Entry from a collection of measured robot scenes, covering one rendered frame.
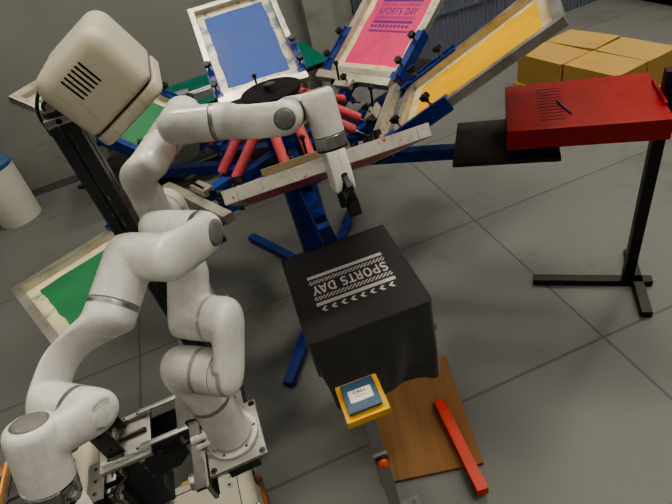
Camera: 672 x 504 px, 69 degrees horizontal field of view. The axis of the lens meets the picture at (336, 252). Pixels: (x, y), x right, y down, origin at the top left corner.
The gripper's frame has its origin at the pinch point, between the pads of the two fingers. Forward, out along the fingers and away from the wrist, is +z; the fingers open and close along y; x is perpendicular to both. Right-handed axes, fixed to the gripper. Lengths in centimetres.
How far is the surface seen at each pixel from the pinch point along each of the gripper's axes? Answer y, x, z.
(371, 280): -45, 7, 43
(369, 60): -187, 64, -24
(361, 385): -4, -11, 53
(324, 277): -55, -9, 40
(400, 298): -32, 13, 47
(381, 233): -68, 19, 36
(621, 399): -45, 101, 142
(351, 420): 4, -17, 57
